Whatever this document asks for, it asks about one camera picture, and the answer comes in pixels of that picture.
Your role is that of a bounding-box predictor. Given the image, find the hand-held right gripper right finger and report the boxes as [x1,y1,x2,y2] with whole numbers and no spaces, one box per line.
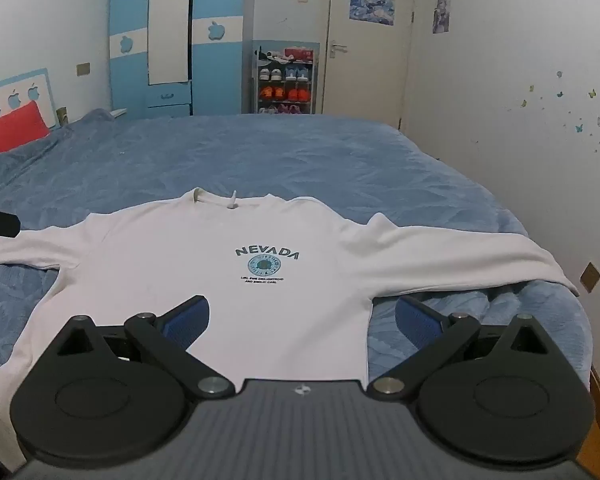
[366,295,563,397]

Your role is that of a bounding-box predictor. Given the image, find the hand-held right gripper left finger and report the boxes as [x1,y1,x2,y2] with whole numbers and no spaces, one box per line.
[42,296,235,396]

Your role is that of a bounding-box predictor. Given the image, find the white printed sweatshirt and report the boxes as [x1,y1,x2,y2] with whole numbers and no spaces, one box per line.
[0,187,581,443]

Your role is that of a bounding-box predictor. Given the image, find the red pillow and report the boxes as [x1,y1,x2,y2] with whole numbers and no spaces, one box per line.
[0,101,52,160]

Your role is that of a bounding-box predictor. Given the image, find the blue and white headboard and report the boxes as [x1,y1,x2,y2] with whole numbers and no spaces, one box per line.
[0,67,61,133]

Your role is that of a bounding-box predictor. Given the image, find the blue bed blanket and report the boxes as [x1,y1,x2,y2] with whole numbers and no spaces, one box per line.
[0,109,600,461]

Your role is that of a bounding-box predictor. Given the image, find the blue and white wardrobe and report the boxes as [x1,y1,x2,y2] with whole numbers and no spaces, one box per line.
[109,0,257,121]

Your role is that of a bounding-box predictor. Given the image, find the rows of shoes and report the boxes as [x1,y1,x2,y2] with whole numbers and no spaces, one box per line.
[257,47,314,115]

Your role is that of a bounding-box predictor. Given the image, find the white door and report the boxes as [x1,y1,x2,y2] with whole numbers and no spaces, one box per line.
[322,0,419,131]

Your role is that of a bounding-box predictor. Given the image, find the shoe rack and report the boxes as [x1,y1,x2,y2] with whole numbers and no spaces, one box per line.
[252,40,322,116]

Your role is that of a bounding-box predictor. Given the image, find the blue door poster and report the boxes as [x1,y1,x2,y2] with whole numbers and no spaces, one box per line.
[350,0,399,26]

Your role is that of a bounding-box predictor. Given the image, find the brown wall socket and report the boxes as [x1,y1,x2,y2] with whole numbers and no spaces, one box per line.
[579,261,600,294]

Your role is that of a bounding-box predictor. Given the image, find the butterfly wall stickers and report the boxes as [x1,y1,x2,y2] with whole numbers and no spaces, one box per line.
[505,70,600,153]

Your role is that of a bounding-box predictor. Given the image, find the small wall poster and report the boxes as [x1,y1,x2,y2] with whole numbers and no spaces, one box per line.
[432,0,452,35]

